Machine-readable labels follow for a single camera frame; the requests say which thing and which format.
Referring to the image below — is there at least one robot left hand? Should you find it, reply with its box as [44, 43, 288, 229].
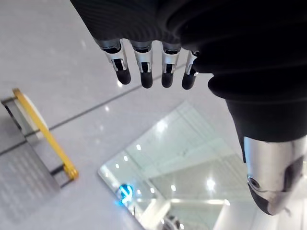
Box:
[70, 0, 307, 216]

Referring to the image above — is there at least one white round dish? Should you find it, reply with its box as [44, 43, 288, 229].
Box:
[13, 93, 47, 140]

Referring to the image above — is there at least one gold framed wall shelf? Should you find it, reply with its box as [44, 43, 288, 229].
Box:
[0, 88, 79, 190]

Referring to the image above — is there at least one wall mirror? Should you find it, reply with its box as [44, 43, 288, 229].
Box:
[97, 101, 255, 230]

